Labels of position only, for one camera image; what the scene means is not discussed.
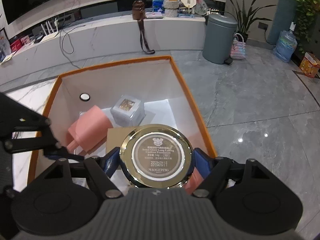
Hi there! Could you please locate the brown cardboard box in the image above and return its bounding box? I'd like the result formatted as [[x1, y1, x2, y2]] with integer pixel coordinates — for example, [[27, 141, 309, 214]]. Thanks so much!
[[106, 127, 136, 154]]

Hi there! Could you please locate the pink spray bottle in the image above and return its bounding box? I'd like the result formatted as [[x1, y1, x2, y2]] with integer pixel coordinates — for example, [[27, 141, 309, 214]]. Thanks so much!
[[67, 105, 113, 152]]

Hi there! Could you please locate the gold round compact case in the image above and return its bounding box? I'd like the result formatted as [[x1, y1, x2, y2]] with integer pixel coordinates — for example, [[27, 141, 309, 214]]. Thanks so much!
[[119, 124, 195, 189]]

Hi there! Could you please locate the clear acrylic cube box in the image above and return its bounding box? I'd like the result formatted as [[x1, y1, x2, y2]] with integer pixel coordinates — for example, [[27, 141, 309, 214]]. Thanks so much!
[[110, 95, 145, 127]]

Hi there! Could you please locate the orange cardboard storage box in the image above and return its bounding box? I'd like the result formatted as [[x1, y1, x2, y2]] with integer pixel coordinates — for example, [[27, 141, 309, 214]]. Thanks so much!
[[26, 55, 218, 192]]

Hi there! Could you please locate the red gift box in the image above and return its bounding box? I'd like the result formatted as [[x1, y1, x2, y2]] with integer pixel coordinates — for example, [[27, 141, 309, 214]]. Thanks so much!
[[10, 39, 23, 53]]

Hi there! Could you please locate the white marble tv console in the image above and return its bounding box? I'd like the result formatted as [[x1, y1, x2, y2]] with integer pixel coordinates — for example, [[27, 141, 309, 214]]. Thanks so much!
[[1, 15, 206, 81]]

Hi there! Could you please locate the white wifi router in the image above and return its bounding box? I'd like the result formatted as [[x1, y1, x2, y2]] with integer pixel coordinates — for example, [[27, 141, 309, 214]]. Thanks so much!
[[41, 21, 59, 42]]

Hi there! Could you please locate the woven pastel basket bag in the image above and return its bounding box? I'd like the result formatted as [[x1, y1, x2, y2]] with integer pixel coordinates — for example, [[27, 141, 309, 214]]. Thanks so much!
[[230, 33, 246, 60]]

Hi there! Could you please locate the grey pedal trash bin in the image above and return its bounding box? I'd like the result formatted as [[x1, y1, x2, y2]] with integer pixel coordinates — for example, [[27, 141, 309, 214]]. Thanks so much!
[[202, 14, 238, 64]]

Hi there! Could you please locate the small orange gift box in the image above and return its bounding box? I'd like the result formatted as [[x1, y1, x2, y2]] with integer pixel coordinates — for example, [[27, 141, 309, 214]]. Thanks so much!
[[299, 52, 320, 77]]

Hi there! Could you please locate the blue water jug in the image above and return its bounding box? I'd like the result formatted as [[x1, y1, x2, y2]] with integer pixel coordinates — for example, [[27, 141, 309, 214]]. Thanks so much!
[[273, 22, 297, 63]]

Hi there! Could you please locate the long-leaf potted plant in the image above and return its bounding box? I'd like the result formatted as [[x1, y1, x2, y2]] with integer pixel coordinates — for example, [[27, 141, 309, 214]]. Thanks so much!
[[221, 0, 277, 43]]

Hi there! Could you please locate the round paper fan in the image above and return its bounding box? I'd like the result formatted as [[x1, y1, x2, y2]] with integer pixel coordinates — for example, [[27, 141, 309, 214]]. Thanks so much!
[[180, 0, 196, 13]]

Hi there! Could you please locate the green vine plant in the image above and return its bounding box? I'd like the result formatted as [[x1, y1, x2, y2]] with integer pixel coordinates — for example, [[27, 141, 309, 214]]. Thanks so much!
[[294, 0, 319, 53]]

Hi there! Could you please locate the black power cable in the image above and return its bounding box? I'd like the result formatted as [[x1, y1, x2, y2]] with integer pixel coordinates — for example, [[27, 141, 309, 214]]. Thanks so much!
[[58, 17, 87, 69]]

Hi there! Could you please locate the brown leather camera bag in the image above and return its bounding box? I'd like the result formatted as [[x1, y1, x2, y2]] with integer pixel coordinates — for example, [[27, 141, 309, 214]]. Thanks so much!
[[132, 0, 145, 21]]

